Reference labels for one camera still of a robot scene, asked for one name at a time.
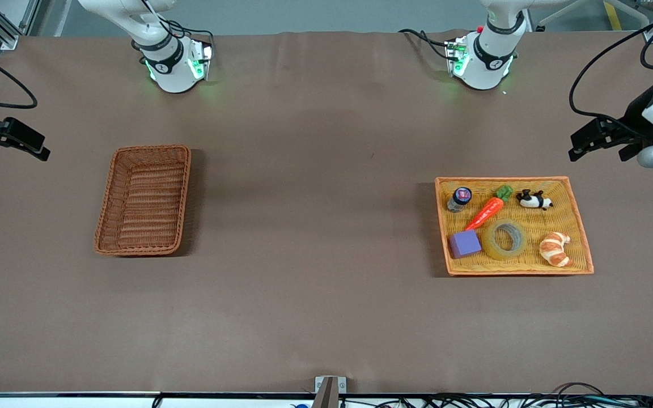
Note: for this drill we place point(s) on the purple foam cube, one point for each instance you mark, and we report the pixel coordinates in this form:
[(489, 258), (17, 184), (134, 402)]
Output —
[(465, 243)]

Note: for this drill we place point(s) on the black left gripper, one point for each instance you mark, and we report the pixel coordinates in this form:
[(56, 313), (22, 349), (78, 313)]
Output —
[(636, 120)]

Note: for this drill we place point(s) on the orange toy carrot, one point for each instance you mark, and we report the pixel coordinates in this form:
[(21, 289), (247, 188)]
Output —
[(488, 211)]

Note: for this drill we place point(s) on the small bottle blue cap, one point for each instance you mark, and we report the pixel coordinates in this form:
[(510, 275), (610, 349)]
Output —
[(459, 199)]

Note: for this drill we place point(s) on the toy croissant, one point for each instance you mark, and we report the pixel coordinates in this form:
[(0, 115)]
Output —
[(554, 249)]

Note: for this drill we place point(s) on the yellowish clear tape roll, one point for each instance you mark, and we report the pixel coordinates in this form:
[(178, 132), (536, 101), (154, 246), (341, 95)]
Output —
[(491, 246)]

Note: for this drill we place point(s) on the brown table cover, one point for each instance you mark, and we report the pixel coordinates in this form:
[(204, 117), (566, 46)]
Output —
[(326, 311)]

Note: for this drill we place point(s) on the grey metal bracket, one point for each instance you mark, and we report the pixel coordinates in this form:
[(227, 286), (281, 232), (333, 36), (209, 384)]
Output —
[(329, 391)]

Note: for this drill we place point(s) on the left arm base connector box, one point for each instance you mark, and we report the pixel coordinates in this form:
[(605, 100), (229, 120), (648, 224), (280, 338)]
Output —
[(458, 56)]

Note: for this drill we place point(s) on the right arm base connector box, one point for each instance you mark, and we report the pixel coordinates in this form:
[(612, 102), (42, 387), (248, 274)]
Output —
[(202, 62)]

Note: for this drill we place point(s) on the brown wicker basket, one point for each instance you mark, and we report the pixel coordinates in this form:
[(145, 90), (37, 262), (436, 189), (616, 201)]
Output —
[(145, 198)]

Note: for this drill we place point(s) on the black white panda toy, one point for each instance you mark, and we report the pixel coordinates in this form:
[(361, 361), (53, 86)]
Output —
[(533, 200)]

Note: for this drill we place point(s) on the orange flat wicker basket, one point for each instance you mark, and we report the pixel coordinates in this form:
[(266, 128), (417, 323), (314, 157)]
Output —
[(553, 218)]

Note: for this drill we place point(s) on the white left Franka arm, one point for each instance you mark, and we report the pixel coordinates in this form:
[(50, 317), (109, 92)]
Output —
[(491, 51)]

